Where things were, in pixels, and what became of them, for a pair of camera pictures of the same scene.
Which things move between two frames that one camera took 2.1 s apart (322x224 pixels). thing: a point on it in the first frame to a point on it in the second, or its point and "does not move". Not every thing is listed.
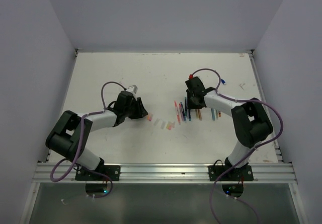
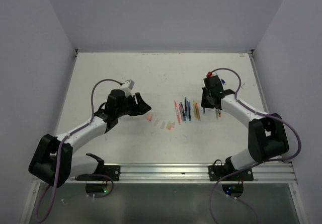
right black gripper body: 191,103 to 206,101
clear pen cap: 163,125 does not move
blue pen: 185,106 does not move
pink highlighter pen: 177,112 does not move
